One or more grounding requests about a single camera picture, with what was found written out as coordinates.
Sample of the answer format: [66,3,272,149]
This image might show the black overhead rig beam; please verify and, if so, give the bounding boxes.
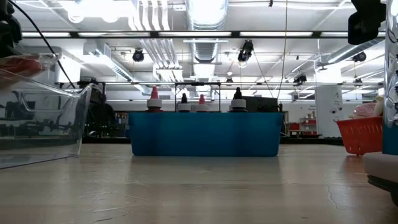
[21,30,386,39]

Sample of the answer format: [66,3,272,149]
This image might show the white pillar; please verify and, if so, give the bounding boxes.
[315,85,344,138]

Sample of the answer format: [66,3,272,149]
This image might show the bottles in blue bin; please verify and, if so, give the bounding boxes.
[174,82,222,113]

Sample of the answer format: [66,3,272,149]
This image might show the red storage shelf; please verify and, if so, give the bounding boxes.
[289,118,317,135]

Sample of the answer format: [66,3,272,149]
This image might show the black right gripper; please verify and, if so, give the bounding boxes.
[351,0,388,14]

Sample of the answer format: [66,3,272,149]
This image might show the teal plastic bin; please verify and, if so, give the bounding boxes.
[128,111,283,157]

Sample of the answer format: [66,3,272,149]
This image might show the red plastic basket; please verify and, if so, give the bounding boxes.
[336,116,384,156]

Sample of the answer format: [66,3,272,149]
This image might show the small pink-capped dropper bottle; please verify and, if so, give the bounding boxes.
[195,94,210,113]

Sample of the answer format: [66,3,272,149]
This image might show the clear plastic bin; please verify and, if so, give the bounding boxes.
[0,52,93,170]

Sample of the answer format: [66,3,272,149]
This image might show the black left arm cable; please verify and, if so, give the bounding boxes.
[7,0,77,90]

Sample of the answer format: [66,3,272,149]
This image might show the black monitor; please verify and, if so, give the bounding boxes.
[247,96,279,113]

